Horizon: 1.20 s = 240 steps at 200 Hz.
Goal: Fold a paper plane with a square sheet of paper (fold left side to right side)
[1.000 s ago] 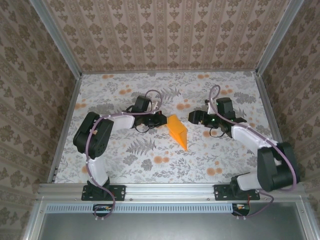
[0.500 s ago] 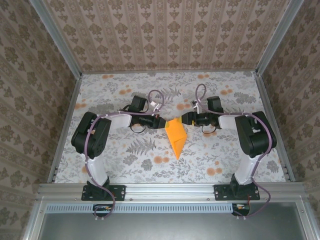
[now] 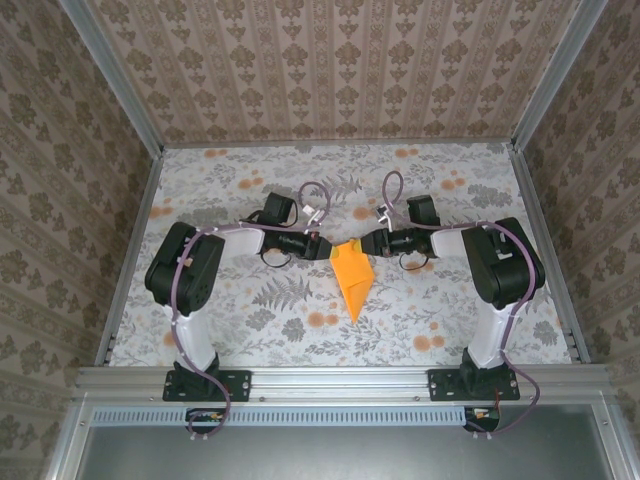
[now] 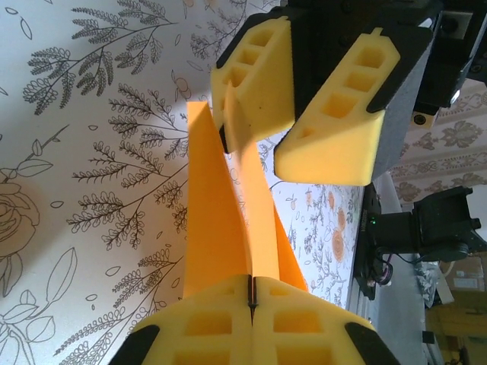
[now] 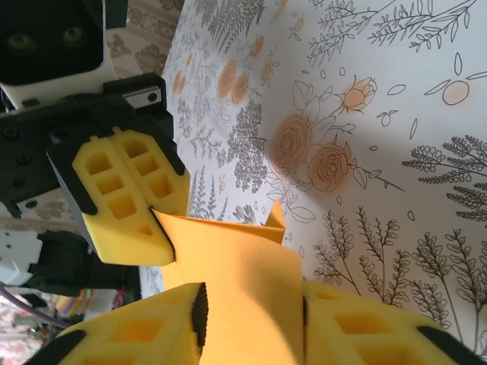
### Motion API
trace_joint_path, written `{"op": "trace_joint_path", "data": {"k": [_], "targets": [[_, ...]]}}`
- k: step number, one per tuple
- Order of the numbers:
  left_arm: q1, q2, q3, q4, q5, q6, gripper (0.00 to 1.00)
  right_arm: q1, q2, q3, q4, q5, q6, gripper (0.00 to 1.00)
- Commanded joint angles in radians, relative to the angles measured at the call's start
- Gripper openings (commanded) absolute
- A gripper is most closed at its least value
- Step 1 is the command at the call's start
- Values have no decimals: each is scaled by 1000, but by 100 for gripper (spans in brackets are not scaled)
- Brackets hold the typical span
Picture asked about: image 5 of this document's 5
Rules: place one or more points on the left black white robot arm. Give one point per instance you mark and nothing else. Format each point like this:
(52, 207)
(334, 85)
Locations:
(15, 258)

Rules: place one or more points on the floral table cover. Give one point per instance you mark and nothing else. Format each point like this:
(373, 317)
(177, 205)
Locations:
(380, 114)

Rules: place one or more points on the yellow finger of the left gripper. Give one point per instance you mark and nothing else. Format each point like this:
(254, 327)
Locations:
(167, 190)
(114, 235)

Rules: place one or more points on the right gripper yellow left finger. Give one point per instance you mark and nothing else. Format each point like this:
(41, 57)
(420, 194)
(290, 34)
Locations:
(133, 334)

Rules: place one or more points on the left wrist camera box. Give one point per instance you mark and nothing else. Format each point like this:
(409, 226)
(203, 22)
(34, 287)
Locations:
(45, 38)

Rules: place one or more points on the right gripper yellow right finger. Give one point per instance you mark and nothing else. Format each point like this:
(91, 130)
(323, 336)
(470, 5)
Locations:
(361, 334)

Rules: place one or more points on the orange paper sheet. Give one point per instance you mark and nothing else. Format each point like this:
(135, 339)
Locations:
(243, 289)

